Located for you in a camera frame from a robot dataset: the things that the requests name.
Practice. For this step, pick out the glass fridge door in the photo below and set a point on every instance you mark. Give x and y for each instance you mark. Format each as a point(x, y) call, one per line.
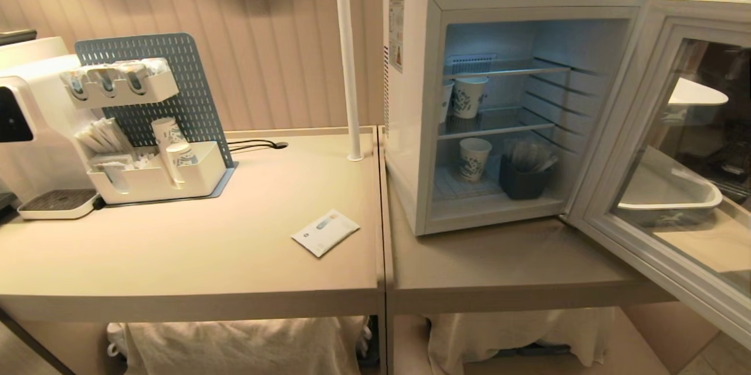
point(675, 187)

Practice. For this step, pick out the white organizer tray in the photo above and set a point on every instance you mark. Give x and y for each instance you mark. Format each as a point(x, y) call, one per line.
point(176, 178)

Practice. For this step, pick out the dark container with packets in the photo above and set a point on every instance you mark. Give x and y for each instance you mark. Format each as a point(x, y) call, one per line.
point(521, 178)

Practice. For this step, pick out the white cloth bundle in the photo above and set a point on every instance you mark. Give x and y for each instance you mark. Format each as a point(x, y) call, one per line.
point(516, 334)
point(246, 345)

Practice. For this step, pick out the white capsule shelf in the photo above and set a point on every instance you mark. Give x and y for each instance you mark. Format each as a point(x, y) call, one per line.
point(120, 86)

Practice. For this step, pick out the stacked patterned paper cups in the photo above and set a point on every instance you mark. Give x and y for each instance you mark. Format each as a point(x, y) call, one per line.
point(165, 131)
point(179, 161)

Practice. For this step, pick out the white coffee machine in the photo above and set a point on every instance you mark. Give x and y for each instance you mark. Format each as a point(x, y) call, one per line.
point(35, 128)

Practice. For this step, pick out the blue pegboard organizer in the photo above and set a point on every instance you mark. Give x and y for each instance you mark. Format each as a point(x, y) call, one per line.
point(182, 99)

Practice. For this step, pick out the white sachet packet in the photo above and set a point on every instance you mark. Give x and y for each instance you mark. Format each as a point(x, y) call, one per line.
point(325, 232)

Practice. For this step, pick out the beige table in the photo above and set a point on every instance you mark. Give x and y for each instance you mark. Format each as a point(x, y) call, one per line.
point(504, 263)
point(193, 246)

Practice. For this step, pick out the white mini fridge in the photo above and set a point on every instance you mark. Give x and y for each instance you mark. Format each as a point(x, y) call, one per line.
point(420, 128)

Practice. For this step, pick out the paper stick packets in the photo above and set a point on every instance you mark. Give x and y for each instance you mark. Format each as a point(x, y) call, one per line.
point(102, 137)

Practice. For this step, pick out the white lamp pole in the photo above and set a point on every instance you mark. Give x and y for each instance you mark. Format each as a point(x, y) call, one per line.
point(348, 58)

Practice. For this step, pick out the white plastic bin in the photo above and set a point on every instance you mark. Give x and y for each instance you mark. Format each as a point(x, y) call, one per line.
point(669, 193)

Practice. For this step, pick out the patterned paper cup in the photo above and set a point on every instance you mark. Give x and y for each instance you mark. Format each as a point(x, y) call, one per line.
point(469, 97)
point(474, 159)
point(446, 100)

